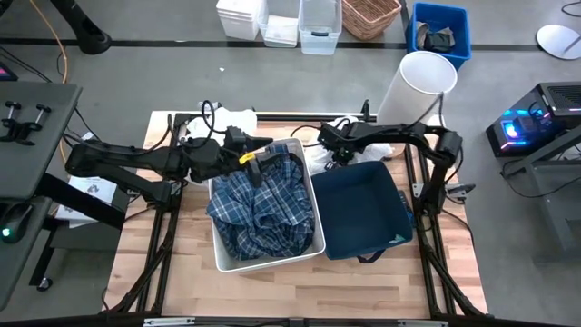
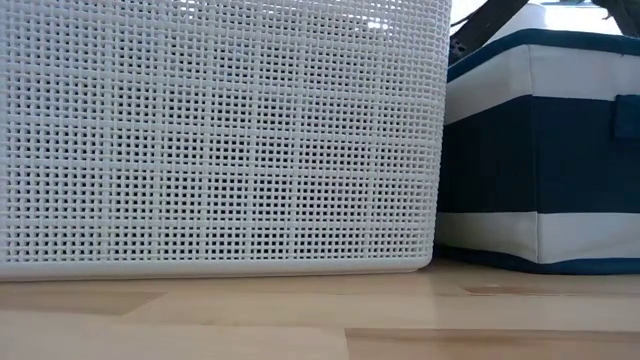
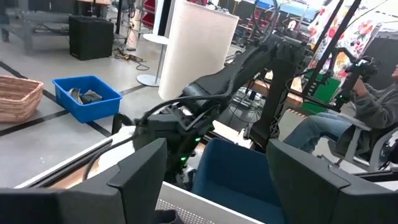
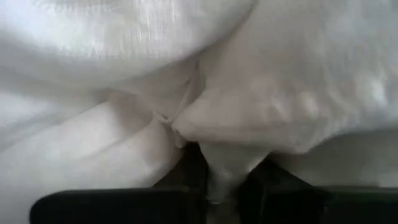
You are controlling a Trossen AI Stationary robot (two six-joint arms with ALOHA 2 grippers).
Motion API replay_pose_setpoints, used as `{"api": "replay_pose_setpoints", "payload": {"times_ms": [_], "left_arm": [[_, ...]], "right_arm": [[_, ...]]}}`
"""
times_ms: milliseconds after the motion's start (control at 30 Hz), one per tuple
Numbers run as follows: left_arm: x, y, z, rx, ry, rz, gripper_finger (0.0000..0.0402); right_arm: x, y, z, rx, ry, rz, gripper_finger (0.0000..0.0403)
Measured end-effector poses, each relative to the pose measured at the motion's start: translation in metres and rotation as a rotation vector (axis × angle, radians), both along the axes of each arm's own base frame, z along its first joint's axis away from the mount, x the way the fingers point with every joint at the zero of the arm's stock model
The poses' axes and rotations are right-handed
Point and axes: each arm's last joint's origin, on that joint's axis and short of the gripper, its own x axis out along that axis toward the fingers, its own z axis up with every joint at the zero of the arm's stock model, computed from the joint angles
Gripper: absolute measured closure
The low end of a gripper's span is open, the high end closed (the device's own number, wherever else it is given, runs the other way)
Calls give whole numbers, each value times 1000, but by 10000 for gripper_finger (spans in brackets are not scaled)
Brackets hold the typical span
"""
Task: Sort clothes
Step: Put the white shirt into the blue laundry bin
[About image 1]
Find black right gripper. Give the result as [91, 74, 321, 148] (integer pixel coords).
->
[316, 122, 354, 168]

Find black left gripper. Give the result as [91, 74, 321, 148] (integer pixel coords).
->
[212, 135, 304, 189]

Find blue plaid shirt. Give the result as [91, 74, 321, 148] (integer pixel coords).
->
[206, 143, 316, 262]

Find dark clothes in crate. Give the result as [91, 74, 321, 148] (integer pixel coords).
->
[415, 22, 456, 55]

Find white crumpled garment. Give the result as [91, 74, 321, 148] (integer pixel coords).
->
[307, 115, 395, 175]
[185, 106, 259, 146]

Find navy white striped fabric bin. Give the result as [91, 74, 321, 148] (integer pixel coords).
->
[310, 160, 415, 264]

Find white mesh plastic basket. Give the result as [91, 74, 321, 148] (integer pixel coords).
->
[208, 137, 327, 273]

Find white cylindrical bin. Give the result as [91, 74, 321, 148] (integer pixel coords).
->
[376, 50, 458, 127]

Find clear bin with black latch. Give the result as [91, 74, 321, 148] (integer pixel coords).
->
[298, 0, 343, 56]

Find clear bin with white contents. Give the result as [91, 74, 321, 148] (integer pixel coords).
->
[257, 0, 301, 49]

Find woven wicker basket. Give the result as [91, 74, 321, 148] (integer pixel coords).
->
[340, 0, 403, 42]

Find white plastic storage box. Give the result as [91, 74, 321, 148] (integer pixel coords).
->
[215, 0, 266, 41]

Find blue plastic crate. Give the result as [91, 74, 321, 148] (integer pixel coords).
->
[405, 2, 473, 72]

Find white printed paper sheet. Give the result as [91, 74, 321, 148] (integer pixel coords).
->
[55, 175, 119, 229]

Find black computer tower with lights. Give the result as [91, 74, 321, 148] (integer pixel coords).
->
[485, 81, 581, 159]

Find black stand leg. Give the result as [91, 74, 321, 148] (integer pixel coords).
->
[48, 0, 113, 56]

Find grey desk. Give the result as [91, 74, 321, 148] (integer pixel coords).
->
[0, 80, 84, 312]

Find round white stand base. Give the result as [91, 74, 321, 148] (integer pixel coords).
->
[536, 24, 581, 61]

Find black clamp tool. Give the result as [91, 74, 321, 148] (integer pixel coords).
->
[0, 100, 53, 147]

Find black mouse with green light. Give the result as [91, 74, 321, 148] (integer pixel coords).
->
[0, 203, 34, 245]

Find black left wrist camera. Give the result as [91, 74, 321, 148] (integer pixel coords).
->
[225, 125, 250, 149]

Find black metal rig frame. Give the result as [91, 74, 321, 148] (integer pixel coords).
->
[100, 98, 491, 327]

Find orange cable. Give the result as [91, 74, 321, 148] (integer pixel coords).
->
[27, 0, 70, 164]

